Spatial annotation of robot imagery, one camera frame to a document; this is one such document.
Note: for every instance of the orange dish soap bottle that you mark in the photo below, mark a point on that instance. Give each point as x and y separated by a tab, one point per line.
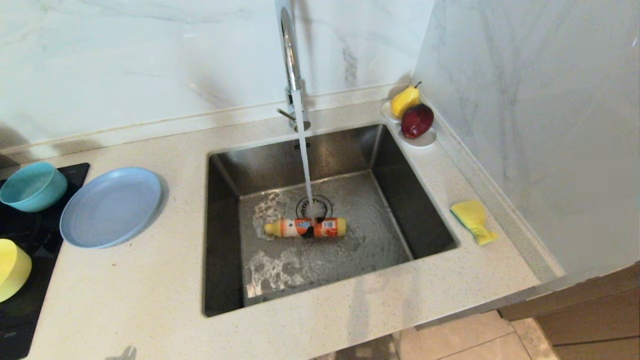
305	227

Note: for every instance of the chrome faucet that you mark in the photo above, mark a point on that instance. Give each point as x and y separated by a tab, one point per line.
289	50

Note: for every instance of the yellow sponge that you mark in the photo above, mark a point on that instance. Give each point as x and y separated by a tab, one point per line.
471	216

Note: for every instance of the blue-grey plate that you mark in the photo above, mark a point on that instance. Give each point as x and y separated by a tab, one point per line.
111	207

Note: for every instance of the light blue bowl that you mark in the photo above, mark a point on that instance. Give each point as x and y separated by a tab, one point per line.
32	187

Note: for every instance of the pale yellow bowl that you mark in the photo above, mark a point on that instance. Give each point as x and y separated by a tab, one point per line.
14	270

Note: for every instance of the metal sink drain strainer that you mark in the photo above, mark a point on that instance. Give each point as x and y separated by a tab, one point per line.
325	202

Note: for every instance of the stainless steel sink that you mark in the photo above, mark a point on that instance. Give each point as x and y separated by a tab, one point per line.
400	200

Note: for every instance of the running water stream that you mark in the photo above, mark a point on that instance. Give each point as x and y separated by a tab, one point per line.
305	165

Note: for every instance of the dark red apple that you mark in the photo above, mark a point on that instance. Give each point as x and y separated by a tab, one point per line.
416	121

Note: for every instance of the yellow pear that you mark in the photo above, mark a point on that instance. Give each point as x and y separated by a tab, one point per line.
404	102

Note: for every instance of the wooden cabinet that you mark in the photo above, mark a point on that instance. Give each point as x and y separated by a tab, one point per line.
590	320

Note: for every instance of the black induction cooktop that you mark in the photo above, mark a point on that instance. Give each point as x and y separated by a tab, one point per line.
25	320

